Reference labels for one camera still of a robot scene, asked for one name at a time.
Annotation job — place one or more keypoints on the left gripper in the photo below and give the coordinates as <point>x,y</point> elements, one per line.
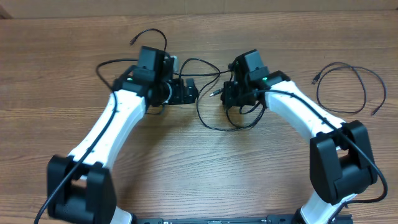
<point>181,97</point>

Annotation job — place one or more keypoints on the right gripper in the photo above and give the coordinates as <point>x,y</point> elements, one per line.
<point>231,98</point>

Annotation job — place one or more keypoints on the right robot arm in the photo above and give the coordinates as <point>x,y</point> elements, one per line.
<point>341,158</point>

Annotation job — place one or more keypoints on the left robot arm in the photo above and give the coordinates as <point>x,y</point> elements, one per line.
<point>79,186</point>

